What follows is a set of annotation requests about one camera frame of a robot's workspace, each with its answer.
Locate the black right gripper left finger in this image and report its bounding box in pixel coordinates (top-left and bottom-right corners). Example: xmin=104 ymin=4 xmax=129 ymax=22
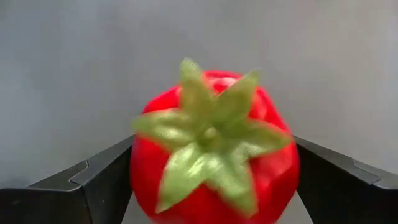
xmin=0 ymin=134 xmax=137 ymax=224

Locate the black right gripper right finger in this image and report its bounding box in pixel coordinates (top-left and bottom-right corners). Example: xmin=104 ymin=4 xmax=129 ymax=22
xmin=292 ymin=135 xmax=398 ymax=224

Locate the red tomato with green calyx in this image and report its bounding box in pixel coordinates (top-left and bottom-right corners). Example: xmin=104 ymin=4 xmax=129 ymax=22
xmin=129 ymin=57 xmax=302 ymax=224

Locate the grey table mat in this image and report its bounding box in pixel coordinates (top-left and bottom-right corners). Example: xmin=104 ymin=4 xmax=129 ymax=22
xmin=0 ymin=0 xmax=398 ymax=224

